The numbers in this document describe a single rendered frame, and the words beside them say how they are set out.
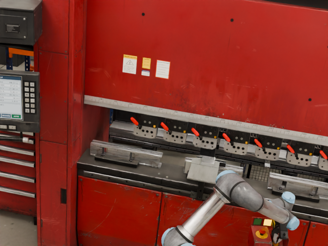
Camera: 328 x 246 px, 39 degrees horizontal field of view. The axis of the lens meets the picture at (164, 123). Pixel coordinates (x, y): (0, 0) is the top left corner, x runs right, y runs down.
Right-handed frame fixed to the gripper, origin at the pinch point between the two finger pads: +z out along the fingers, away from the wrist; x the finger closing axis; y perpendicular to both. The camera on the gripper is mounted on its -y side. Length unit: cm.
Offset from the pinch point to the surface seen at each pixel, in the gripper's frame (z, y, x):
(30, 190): 43, 82, 170
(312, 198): -14.3, 27.1, -25.5
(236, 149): -37, 43, 25
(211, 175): -24, 29, 41
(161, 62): -85, 58, 79
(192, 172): -24, 31, 53
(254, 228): -4.2, 6.5, 13.4
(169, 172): -10, 48, 66
